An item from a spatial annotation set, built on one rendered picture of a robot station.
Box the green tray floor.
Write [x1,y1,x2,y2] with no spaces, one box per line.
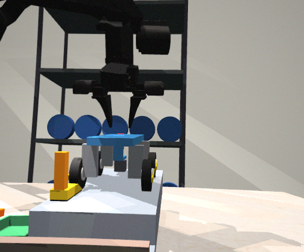
[0,226,28,235]

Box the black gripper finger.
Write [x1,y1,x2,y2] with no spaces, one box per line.
[129,96,147,128]
[92,94,112,128]

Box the small blue-topped trolley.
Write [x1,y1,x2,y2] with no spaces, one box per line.
[68,134,158,192]

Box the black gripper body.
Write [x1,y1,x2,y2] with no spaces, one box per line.
[72,53,164,97]

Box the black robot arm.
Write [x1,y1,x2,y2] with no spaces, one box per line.
[0,0,171,90]

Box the green tray rim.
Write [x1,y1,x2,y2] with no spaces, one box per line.
[0,215,29,237]

